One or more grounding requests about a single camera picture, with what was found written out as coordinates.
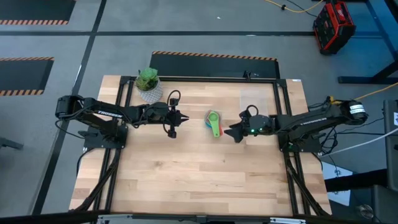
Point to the grey cabinet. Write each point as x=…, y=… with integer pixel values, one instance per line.
x=391, y=149

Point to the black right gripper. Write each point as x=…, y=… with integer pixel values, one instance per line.
x=259, y=124

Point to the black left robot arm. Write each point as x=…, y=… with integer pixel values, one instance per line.
x=109, y=113

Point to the succulent in patterned white pot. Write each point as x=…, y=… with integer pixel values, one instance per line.
x=149, y=79

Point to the black bar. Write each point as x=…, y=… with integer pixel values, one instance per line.
x=354, y=182

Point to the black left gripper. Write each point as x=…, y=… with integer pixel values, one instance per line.
x=158, y=113

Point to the round metal caster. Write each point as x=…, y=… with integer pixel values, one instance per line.
x=365, y=211

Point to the green measuring cup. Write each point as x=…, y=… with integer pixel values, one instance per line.
x=214, y=119

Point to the red and black tool case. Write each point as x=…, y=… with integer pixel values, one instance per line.
x=334, y=28

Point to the clear plastic basket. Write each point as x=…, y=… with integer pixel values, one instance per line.
x=255, y=98

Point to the black hazard-striped floor mat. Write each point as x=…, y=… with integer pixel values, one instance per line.
x=37, y=9
x=21, y=74
x=202, y=67

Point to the white sheet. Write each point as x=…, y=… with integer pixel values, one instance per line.
x=342, y=197

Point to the teal measuring cup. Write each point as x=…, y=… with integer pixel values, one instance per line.
x=206, y=119

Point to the black aluminium table frame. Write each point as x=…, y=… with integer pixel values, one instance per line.
x=202, y=79

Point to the blue metal frame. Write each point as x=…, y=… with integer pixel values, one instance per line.
x=381, y=28

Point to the silver camera mount bar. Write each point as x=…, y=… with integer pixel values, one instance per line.
x=202, y=220

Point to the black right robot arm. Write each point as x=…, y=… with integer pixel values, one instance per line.
x=311, y=119

